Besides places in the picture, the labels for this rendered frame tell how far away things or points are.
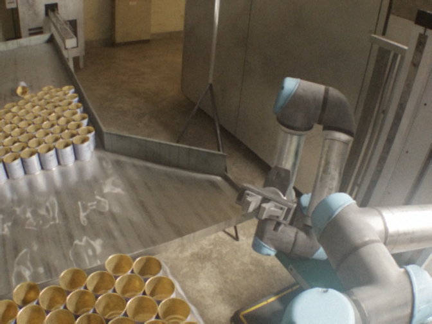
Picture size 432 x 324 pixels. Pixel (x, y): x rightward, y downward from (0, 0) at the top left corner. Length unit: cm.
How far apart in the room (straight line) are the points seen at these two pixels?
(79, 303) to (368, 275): 63
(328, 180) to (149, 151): 66
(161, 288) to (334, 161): 55
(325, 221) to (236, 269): 184
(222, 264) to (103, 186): 132
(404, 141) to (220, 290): 152
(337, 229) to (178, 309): 45
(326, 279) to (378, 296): 87
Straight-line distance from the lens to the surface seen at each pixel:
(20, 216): 113
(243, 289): 218
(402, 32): 183
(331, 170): 91
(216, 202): 109
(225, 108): 339
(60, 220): 107
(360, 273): 41
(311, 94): 92
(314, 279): 123
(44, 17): 563
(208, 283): 218
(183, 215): 103
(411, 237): 53
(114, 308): 81
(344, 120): 92
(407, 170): 109
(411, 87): 99
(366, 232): 44
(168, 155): 121
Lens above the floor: 179
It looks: 34 degrees down
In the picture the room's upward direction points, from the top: 6 degrees clockwise
